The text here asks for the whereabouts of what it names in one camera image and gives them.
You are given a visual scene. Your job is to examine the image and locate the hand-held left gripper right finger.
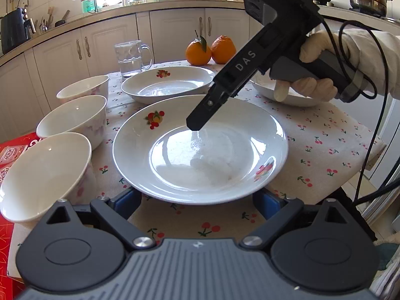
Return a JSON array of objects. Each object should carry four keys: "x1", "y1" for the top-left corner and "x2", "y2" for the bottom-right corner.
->
[{"x1": 239, "y1": 189, "x2": 346, "y2": 251}]

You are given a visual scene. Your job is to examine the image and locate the small black pan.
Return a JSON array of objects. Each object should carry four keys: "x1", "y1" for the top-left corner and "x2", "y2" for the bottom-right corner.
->
[{"x1": 54, "y1": 10, "x2": 71, "y2": 28}]

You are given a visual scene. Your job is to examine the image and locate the black air fryer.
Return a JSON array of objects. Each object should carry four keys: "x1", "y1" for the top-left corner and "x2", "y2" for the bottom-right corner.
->
[{"x1": 0, "y1": 8, "x2": 33, "y2": 54}]

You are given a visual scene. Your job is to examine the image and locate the cherry print tablecloth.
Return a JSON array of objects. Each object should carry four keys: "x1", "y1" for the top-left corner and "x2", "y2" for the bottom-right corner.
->
[{"x1": 8, "y1": 61, "x2": 388, "y2": 277}]

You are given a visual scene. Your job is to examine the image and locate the red printed box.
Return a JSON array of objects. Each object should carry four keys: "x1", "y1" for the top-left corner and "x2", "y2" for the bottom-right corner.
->
[{"x1": 0, "y1": 131, "x2": 43, "y2": 300}]

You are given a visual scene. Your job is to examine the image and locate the orange without leaf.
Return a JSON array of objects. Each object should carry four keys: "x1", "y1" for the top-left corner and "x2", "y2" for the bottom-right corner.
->
[{"x1": 211, "y1": 35, "x2": 237, "y2": 65}]

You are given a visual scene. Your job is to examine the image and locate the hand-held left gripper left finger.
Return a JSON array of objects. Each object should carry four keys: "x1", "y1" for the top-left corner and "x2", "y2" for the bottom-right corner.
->
[{"x1": 47, "y1": 187, "x2": 156, "y2": 251}]

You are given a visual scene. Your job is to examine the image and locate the silver appliance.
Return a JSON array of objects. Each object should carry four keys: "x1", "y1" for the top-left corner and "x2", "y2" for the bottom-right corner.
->
[{"x1": 359, "y1": 94, "x2": 400, "y2": 226}]

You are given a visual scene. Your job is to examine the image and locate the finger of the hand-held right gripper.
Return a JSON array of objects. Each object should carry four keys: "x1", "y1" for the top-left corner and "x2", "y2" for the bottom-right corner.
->
[{"x1": 186, "y1": 82, "x2": 244, "y2": 131}]

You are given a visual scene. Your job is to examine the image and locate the beige kitchen countertop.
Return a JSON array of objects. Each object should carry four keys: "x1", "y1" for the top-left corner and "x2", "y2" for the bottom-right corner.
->
[{"x1": 0, "y1": 0, "x2": 400, "y2": 68}]

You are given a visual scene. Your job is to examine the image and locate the orange with leaf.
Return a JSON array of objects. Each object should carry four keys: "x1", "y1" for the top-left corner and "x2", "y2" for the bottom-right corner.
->
[{"x1": 185, "y1": 30, "x2": 212, "y2": 66}]

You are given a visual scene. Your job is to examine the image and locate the white kitchen cabinets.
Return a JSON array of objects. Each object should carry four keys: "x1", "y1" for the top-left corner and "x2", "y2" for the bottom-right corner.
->
[{"x1": 0, "y1": 6, "x2": 313, "y2": 146}]

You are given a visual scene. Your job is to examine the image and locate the person's right hand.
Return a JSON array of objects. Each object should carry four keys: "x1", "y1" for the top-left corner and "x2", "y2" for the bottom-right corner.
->
[{"x1": 274, "y1": 29, "x2": 357, "y2": 102}]

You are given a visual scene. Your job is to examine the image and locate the white floral bowl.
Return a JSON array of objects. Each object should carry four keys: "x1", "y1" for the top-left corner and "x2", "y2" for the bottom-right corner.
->
[
  {"x1": 57, "y1": 75, "x2": 110, "y2": 104},
  {"x1": 0, "y1": 132, "x2": 98, "y2": 224},
  {"x1": 36, "y1": 95, "x2": 107, "y2": 151}
]

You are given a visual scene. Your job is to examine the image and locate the person's right forearm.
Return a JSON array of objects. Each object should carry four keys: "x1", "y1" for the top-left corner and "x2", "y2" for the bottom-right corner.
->
[{"x1": 344, "y1": 29, "x2": 400, "y2": 99}]

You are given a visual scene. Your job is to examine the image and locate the clear glass mug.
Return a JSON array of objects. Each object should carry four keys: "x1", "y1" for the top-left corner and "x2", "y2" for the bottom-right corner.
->
[{"x1": 114, "y1": 40, "x2": 154, "y2": 79}]

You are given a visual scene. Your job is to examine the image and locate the white fruit print plate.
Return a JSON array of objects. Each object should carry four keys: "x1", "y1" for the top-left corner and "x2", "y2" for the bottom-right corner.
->
[
  {"x1": 249, "y1": 75, "x2": 319, "y2": 107},
  {"x1": 112, "y1": 94, "x2": 290, "y2": 206},
  {"x1": 121, "y1": 66, "x2": 216, "y2": 105}
]

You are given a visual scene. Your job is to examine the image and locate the white cloth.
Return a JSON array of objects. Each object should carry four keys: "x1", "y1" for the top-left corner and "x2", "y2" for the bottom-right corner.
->
[{"x1": 373, "y1": 240, "x2": 400, "y2": 300}]

